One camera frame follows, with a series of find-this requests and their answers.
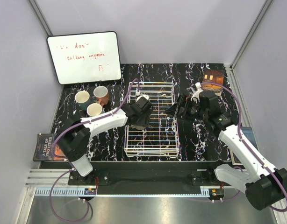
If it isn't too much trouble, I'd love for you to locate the pink mug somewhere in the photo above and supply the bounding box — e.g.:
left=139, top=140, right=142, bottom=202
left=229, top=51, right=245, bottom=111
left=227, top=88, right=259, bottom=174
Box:
left=93, top=86, right=109, bottom=106

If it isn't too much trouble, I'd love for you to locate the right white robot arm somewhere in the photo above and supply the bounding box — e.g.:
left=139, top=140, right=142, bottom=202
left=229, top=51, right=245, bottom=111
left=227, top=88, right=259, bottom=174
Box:
left=166, top=91, right=287, bottom=210

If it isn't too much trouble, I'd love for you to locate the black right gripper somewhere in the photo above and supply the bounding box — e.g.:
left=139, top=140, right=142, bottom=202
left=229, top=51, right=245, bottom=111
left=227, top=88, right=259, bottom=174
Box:
left=165, top=94, right=208, bottom=123

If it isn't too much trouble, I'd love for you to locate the light blue faceted mug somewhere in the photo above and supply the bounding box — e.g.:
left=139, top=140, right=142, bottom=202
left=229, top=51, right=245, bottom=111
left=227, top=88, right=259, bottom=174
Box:
left=86, top=103, right=105, bottom=117

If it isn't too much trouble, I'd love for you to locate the dark Tale of Two Cities book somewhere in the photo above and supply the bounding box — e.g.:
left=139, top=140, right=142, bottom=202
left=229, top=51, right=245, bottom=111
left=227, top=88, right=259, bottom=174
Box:
left=33, top=133, right=65, bottom=161

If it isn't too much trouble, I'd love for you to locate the white wire dish rack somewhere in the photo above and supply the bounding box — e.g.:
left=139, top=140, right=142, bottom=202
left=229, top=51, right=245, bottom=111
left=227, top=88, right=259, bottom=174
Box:
left=124, top=82, right=180, bottom=158

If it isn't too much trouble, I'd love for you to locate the white dry-erase board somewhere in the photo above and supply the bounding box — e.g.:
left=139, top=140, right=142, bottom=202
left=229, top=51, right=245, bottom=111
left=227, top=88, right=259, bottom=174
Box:
left=47, top=31, right=122, bottom=85

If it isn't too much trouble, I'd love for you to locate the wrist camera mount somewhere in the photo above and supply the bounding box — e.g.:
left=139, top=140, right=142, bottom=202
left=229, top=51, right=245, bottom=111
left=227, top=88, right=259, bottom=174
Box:
left=136, top=91, right=150, bottom=101
left=187, top=82, right=203, bottom=104

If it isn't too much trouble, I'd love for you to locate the beige mug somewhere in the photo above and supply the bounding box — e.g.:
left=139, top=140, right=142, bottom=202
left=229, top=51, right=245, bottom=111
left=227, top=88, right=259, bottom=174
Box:
left=131, top=125, right=145, bottom=131

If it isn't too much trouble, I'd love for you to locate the blue cover book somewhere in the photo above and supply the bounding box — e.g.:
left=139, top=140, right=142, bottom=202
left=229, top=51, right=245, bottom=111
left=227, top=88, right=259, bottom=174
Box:
left=230, top=126, right=254, bottom=165

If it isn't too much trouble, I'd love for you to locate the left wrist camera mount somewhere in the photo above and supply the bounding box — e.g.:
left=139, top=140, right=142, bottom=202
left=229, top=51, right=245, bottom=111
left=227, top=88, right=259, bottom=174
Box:
left=136, top=91, right=150, bottom=101

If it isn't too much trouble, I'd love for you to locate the white slotted cable duct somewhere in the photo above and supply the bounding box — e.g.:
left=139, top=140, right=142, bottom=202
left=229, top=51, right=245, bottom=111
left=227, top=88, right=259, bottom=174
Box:
left=35, top=187, right=210, bottom=198

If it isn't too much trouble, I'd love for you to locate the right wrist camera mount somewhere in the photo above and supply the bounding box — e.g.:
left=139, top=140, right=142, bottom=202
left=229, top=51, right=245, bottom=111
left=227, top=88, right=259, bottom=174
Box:
left=187, top=82, right=203, bottom=104

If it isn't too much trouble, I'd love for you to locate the orange cover book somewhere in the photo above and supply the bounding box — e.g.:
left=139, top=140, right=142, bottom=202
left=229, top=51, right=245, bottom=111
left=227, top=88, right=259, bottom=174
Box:
left=201, top=69, right=224, bottom=96

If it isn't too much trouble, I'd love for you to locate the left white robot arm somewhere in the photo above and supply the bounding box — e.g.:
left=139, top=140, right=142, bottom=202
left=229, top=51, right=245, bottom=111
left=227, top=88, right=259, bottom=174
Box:
left=52, top=94, right=153, bottom=185

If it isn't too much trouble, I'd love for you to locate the grey blue faceted mug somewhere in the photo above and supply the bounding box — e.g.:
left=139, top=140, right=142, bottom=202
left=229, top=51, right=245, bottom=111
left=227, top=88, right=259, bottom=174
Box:
left=74, top=91, right=91, bottom=111

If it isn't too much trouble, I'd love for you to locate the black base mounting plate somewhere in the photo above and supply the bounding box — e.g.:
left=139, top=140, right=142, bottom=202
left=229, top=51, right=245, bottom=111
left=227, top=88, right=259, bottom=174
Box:
left=68, top=161, right=221, bottom=192

